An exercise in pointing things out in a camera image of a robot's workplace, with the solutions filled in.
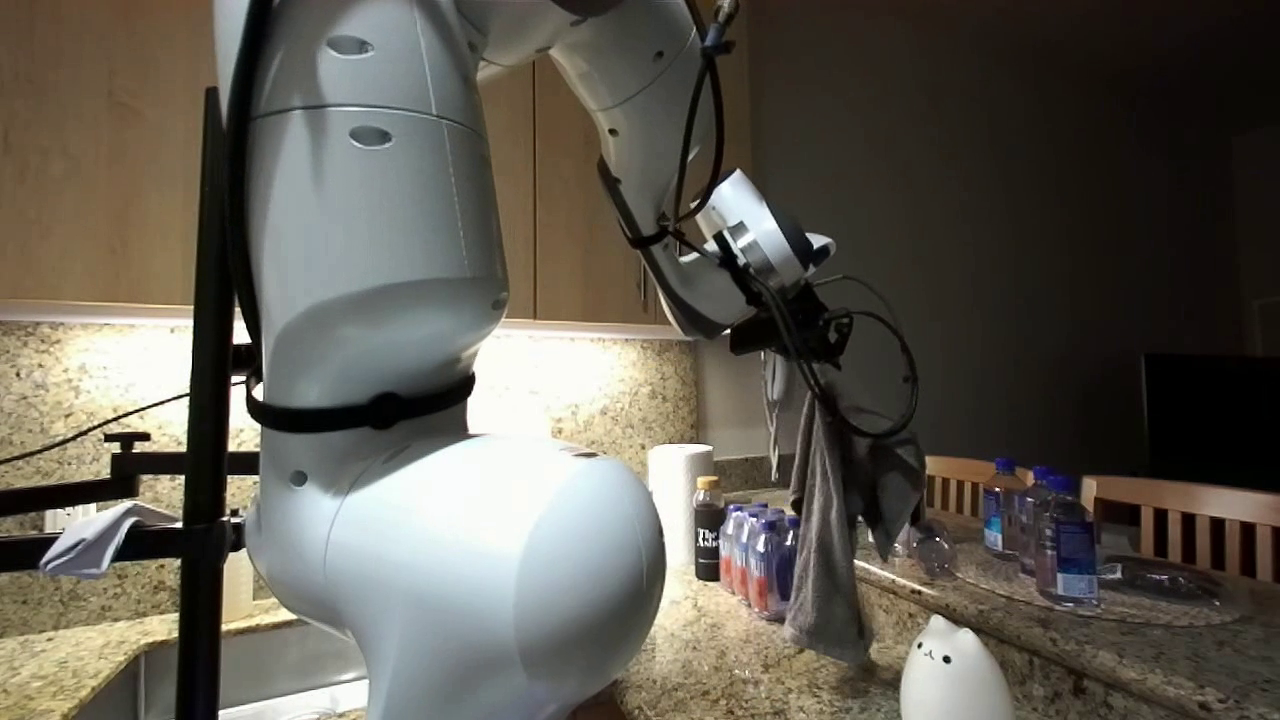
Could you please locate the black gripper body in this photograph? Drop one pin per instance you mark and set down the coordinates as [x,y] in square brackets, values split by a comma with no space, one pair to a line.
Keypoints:
[792,331]

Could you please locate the grey towel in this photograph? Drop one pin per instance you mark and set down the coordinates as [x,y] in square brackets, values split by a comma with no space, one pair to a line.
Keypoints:
[827,561]

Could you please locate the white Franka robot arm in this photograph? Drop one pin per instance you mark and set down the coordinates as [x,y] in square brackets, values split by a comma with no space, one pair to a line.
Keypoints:
[403,200]

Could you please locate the white paper towel roll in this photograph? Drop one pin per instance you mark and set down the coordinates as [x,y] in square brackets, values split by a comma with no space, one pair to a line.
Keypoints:
[673,503]

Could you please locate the dark sauce bottle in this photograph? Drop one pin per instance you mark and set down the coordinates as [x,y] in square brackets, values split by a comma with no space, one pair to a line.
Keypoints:
[710,533]

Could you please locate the light wooden chair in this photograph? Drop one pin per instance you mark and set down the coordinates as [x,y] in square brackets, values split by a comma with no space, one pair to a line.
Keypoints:
[1187,520]
[960,488]

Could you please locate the small dark bottle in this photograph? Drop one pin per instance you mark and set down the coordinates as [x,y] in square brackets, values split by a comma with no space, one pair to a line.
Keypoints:
[932,548]

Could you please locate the blue-label water bottle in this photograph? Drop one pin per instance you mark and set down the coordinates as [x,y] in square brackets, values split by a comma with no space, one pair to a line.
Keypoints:
[999,519]
[1070,548]

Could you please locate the clear water bottle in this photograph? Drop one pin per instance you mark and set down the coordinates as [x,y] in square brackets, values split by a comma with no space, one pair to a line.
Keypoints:
[1029,520]

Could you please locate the white cat figurine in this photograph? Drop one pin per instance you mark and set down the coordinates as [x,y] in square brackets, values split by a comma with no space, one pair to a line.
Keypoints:
[955,672]

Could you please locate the black vertical pole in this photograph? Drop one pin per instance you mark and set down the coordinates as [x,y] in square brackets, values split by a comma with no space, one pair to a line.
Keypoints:
[207,401]

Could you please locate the steel kitchen sink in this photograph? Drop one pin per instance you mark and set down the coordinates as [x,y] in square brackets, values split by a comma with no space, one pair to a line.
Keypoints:
[265,672]

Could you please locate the white folded paper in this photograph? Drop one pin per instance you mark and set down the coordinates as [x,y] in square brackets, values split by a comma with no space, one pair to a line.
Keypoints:
[96,539]

